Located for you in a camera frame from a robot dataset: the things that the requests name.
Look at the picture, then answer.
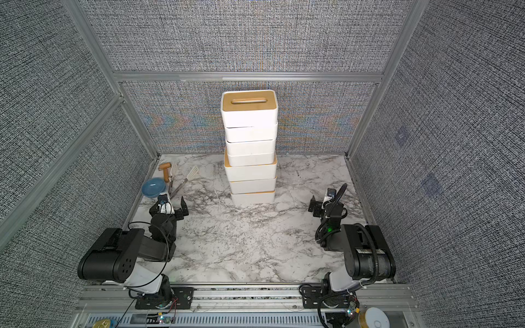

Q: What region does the bamboo lid tissue box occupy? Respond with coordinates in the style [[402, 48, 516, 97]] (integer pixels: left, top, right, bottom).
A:
[[231, 191, 276, 206], [225, 152, 276, 167], [224, 150, 278, 182], [221, 90, 278, 128]]

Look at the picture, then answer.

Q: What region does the yellow lid tissue box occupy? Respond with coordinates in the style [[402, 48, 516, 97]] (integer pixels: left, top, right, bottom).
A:
[[229, 177, 277, 194]]

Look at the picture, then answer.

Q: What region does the grey lid tissue box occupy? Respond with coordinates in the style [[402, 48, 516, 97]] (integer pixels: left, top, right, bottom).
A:
[[225, 123, 278, 143], [226, 139, 276, 156]]

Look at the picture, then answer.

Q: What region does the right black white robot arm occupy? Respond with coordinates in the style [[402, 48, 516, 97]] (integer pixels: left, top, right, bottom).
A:
[[299, 184, 396, 308]]

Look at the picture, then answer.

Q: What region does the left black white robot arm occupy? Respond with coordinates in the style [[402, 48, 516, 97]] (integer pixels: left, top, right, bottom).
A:
[[77, 194, 189, 310]]

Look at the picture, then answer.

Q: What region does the blue bowl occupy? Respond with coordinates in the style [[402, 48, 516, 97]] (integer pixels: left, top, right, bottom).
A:
[[141, 178, 166, 198]]

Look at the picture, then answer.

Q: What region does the brass round object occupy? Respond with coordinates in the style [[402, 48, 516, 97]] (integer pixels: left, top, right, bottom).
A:
[[92, 318, 113, 328]]

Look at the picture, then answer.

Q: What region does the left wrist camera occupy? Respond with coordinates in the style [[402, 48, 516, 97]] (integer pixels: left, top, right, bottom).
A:
[[157, 194, 173, 215]]

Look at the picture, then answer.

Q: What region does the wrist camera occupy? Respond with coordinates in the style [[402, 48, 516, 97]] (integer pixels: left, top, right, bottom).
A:
[[323, 183, 347, 206], [157, 194, 173, 215]]

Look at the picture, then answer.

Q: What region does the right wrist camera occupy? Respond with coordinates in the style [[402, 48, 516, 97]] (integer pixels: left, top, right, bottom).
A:
[[323, 183, 347, 206]]

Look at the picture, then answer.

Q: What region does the white spatula metal handle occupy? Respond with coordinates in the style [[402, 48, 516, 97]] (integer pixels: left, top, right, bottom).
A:
[[170, 166, 199, 199]]

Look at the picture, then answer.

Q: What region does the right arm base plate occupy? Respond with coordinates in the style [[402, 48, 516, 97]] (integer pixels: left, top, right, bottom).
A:
[[298, 284, 358, 309]]

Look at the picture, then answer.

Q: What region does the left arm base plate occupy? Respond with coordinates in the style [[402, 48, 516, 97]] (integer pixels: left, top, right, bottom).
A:
[[135, 287, 195, 312]]

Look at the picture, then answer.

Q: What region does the aluminium front rail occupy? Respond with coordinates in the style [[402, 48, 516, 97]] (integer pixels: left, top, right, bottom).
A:
[[69, 283, 423, 328]]

